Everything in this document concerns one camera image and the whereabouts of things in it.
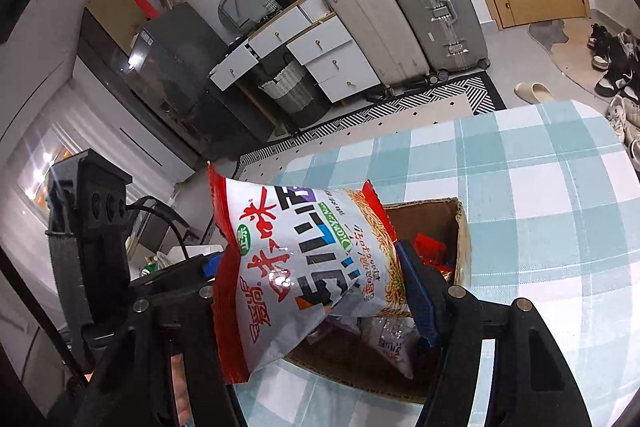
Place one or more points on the orange noodle snack packet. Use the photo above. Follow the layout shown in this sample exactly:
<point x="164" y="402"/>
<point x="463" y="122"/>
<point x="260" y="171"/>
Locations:
<point x="300" y="267"/>

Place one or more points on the large flat cardboard box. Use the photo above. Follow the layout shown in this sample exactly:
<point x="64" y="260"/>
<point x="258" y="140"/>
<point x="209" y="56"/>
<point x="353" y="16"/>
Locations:
<point x="115" y="14"/>

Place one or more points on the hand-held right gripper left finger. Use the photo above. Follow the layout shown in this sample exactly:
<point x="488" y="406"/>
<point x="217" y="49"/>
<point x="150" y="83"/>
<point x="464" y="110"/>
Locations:
<point x="202" y="307"/>

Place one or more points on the oval grey-framed mirror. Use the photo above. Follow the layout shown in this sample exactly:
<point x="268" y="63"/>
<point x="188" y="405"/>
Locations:
<point x="235" y="7"/>

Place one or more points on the orange red chip packet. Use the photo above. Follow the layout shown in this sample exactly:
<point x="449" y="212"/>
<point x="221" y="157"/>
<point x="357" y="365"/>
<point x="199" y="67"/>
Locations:
<point x="432" y="254"/>

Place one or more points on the silver purple snack packet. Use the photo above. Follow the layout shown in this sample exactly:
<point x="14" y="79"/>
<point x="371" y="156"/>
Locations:
<point x="395" y="342"/>

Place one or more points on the grey door mat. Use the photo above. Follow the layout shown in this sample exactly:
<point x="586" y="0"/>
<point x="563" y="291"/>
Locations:
<point x="565" y="47"/>

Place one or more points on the woven laundry basket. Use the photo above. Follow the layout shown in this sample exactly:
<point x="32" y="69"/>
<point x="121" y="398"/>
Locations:
<point x="295" y="94"/>

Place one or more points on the red paper bag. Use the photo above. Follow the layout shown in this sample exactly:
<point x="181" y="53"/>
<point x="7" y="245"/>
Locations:
<point x="147" y="6"/>

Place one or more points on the cream suitcase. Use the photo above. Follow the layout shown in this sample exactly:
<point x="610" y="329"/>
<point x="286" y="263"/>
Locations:
<point x="370" y="22"/>

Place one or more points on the patterned striped-border rug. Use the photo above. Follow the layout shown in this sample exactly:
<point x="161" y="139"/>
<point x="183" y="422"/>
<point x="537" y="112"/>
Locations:
<point x="400" y="104"/>

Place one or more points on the pile of loose shoes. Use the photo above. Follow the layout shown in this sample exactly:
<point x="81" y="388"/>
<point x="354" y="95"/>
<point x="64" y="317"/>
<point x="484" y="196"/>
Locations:
<point x="617" y="67"/>

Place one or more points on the white wardrobe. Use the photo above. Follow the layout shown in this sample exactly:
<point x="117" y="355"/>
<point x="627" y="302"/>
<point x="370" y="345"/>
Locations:
<point x="125" y="132"/>

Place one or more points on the purple candy packet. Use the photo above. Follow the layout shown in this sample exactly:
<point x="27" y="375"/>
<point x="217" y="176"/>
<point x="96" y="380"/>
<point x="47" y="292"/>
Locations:
<point x="340" y="324"/>

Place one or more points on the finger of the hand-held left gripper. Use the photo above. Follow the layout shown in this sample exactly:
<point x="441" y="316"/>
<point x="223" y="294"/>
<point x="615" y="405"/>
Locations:
<point x="212" y="264"/>

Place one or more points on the beige slipper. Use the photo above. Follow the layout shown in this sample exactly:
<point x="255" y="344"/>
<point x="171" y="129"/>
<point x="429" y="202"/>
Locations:
<point x="534" y="92"/>

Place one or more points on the white drawer cabinet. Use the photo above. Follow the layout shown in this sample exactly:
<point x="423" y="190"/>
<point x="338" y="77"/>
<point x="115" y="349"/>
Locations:
<point x="325" y="52"/>

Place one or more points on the grey refrigerator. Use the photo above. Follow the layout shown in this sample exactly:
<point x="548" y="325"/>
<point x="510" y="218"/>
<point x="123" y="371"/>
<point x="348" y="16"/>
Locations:
<point x="190" y="72"/>

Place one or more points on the dark glass cabinet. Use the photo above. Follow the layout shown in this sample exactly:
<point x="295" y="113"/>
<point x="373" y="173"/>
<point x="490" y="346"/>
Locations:
<point x="115" y="67"/>

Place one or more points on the silver suitcase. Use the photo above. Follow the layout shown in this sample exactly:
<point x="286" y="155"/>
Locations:
<point x="430" y="7"/>

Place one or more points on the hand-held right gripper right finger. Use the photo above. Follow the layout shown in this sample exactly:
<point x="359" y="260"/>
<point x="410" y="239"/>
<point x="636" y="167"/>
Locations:
<point x="417" y="292"/>

